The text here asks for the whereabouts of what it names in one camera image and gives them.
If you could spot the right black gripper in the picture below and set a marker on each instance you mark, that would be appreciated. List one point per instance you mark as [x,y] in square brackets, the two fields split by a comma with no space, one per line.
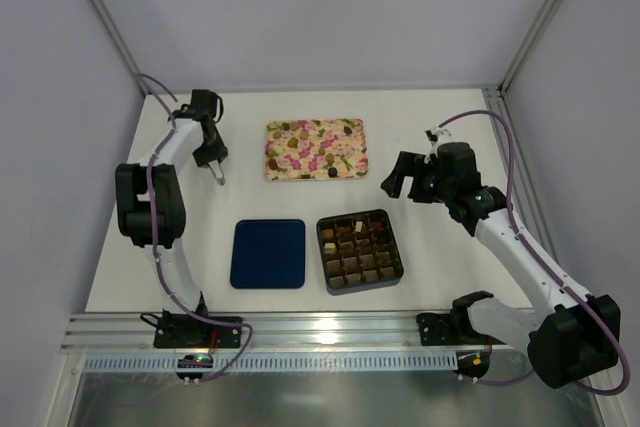
[413,179]

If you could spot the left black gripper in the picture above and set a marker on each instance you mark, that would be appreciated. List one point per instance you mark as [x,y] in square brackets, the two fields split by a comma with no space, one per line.
[210,155]

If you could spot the metal tongs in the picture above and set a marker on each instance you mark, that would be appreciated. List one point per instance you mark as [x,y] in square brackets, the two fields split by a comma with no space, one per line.
[217,172]

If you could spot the dark chocolate box with dividers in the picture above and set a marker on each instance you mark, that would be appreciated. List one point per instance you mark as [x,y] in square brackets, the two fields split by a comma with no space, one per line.
[364,260]

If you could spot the dark blue box lid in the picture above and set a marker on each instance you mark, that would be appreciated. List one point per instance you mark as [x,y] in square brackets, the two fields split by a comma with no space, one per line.
[269,254]

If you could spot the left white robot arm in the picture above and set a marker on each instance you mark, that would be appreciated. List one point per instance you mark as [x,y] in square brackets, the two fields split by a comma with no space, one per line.
[150,206]

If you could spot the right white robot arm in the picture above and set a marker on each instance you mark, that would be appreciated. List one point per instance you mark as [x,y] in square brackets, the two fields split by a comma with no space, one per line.
[570,334]

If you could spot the floral rectangular tray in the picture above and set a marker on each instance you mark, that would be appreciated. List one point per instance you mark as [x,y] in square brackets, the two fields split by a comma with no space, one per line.
[322,145]

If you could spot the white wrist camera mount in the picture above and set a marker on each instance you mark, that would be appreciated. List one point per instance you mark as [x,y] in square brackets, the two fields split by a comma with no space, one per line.
[438,135]

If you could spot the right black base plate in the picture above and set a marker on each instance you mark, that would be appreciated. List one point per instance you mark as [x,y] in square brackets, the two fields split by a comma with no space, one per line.
[446,329]

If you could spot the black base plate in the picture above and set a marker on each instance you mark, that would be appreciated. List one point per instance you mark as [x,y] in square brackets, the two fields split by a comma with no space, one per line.
[182,331]
[446,329]

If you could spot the left aluminium frame post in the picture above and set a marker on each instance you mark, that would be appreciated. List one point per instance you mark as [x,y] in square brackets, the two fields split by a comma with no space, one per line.
[117,41]

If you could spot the aluminium frame post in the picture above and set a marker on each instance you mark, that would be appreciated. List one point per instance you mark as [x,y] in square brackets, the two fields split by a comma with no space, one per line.
[541,21]
[117,41]

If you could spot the aluminium mounting rail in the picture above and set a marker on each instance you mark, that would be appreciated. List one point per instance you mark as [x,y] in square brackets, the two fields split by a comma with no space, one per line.
[369,329]

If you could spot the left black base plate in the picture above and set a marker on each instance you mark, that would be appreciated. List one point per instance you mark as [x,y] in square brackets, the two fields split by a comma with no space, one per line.
[182,331]

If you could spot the white slotted cable duct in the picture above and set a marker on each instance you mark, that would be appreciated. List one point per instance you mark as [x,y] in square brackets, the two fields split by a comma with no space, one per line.
[273,362]

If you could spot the right aluminium frame post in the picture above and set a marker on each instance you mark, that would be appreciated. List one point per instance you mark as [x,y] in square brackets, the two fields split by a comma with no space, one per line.
[541,21]

